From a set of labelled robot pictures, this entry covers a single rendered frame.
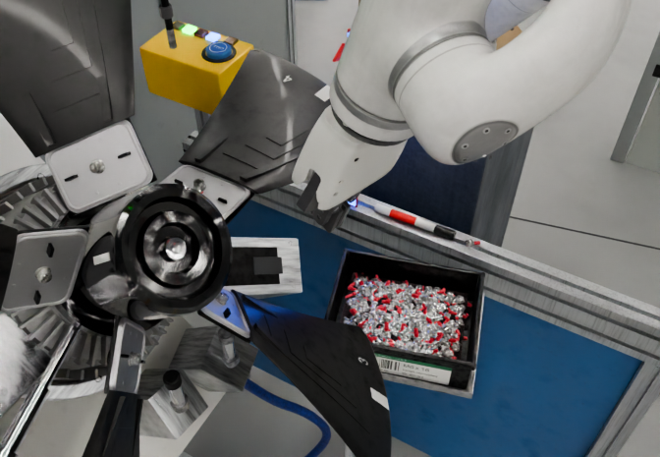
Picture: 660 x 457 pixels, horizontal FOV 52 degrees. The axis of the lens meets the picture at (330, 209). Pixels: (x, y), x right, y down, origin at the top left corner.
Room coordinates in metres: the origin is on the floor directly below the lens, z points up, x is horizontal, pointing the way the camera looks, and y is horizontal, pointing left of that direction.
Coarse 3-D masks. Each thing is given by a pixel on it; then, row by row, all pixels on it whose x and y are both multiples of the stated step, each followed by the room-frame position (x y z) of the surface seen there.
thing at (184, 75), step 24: (144, 48) 0.96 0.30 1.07; (168, 48) 0.96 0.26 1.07; (192, 48) 0.96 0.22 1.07; (240, 48) 0.96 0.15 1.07; (144, 72) 0.96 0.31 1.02; (168, 72) 0.93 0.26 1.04; (192, 72) 0.91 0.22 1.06; (216, 72) 0.89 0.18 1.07; (168, 96) 0.94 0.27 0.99; (192, 96) 0.91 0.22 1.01; (216, 96) 0.89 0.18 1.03
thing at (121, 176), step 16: (112, 128) 0.50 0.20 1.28; (128, 128) 0.49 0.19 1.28; (80, 144) 0.49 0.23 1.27; (96, 144) 0.49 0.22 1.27; (112, 144) 0.49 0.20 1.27; (128, 144) 0.49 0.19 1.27; (48, 160) 0.48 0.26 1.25; (64, 160) 0.48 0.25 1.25; (80, 160) 0.48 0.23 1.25; (112, 160) 0.48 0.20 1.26; (128, 160) 0.48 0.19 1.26; (144, 160) 0.48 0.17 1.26; (64, 176) 0.47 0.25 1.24; (80, 176) 0.47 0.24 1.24; (96, 176) 0.47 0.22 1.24; (112, 176) 0.47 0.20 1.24; (128, 176) 0.47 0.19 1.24; (144, 176) 0.47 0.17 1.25; (64, 192) 0.46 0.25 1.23; (80, 192) 0.46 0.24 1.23; (96, 192) 0.46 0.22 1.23; (112, 192) 0.46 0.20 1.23; (128, 192) 0.46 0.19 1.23; (80, 208) 0.45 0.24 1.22
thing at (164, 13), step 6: (162, 0) 0.50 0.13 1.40; (162, 6) 0.50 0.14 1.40; (168, 6) 0.51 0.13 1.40; (162, 12) 0.50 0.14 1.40; (168, 12) 0.50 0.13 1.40; (162, 18) 0.50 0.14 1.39; (168, 18) 0.50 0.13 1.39; (168, 24) 0.50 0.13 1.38; (168, 30) 0.50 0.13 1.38; (168, 36) 0.50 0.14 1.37; (174, 36) 0.51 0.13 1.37; (168, 42) 0.51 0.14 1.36; (174, 42) 0.51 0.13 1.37; (174, 48) 0.50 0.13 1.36
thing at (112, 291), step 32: (160, 192) 0.43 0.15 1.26; (192, 192) 0.45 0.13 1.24; (64, 224) 0.44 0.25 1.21; (96, 224) 0.41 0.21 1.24; (128, 224) 0.39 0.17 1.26; (160, 224) 0.41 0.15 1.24; (192, 224) 0.43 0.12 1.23; (224, 224) 0.44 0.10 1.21; (128, 256) 0.37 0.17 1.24; (160, 256) 0.39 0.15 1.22; (192, 256) 0.41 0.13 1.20; (224, 256) 0.41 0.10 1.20; (96, 288) 0.37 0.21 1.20; (128, 288) 0.35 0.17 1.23; (160, 288) 0.37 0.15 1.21; (192, 288) 0.38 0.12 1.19; (96, 320) 0.38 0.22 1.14; (160, 320) 0.41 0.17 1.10
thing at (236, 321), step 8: (224, 288) 0.46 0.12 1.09; (232, 296) 0.45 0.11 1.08; (208, 304) 0.40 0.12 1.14; (216, 304) 0.41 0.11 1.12; (232, 304) 0.43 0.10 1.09; (208, 312) 0.39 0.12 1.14; (216, 312) 0.40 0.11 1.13; (232, 312) 0.42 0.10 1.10; (240, 312) 0.42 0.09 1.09; (216, 320) 0.38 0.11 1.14; (224, 320) 0.39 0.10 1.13; (232, 320) 0.40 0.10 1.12; (240, 320) 0.41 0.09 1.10; (232, 328) 0.38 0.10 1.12; (240, 328) 0.39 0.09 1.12; (248, 328) 0.40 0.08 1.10; (248, 336) 0.38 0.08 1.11
